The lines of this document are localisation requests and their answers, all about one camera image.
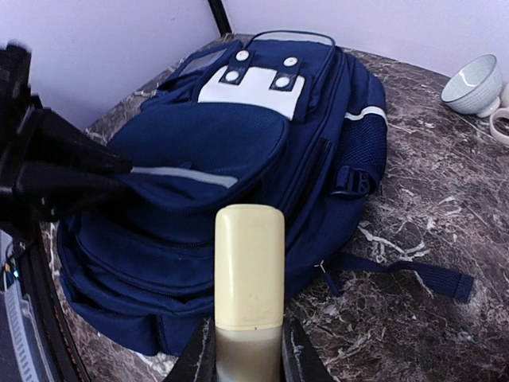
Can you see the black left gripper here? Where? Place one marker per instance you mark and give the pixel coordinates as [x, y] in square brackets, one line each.
[49, 169]

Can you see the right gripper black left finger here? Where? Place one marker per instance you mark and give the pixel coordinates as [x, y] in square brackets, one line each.
[197, 363]

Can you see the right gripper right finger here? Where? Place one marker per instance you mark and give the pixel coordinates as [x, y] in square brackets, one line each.
[300, 360]

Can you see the pale yellow highlighter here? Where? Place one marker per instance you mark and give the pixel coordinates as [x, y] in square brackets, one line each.
[249, 292]

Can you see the navy blue student backpack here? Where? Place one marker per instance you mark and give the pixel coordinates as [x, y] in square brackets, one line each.
[287, 120]

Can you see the white floral mug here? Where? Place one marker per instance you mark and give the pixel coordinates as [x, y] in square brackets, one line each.
[498, 119]

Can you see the tipped celadon bowl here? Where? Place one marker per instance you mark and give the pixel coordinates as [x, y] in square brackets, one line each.
[475, 89]

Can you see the black front rail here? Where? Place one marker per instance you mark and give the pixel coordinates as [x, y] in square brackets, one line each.
[59, 349]

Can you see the grey slotted cable duct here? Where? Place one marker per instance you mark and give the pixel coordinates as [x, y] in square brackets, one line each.
[28, 347]

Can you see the left black frame post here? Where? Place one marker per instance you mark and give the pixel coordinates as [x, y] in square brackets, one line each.
[220, 16]

